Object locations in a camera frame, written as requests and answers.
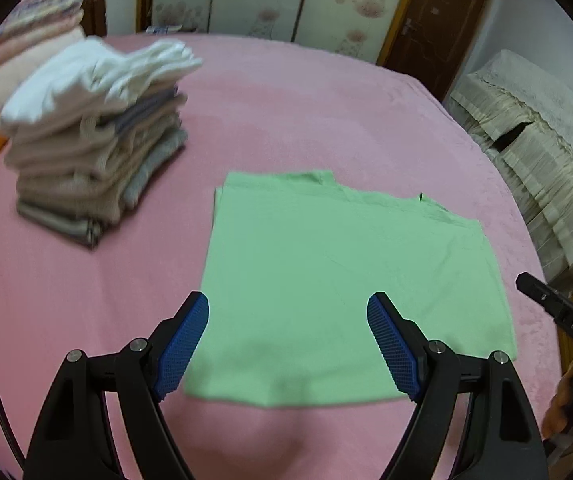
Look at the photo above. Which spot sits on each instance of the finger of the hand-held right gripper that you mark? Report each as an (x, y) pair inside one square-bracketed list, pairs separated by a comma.
[(566, 317)]

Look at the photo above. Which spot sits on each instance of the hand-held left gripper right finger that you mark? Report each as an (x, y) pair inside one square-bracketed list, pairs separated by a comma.
[(394, 345)]

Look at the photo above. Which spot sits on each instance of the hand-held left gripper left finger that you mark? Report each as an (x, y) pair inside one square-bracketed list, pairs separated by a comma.
[(181, 347)]

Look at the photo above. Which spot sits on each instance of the light green t-shirt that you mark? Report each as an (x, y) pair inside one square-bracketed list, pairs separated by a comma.
[(316, 280)]

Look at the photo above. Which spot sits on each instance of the stack of folded clothes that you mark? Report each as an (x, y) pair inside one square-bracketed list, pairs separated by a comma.
[(101, 135)]

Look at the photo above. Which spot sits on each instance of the person's right hand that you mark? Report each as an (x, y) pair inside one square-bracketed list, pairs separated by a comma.
[(558, 400)]

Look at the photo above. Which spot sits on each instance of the pink bed blanket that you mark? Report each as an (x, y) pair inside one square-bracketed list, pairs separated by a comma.
[(91, 300)]

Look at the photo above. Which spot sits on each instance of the beige lace-covered sofa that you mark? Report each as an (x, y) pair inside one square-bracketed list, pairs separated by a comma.
[(541, 125)]

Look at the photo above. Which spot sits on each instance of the brown wooden door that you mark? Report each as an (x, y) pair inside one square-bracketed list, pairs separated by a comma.
[(434, 25)]

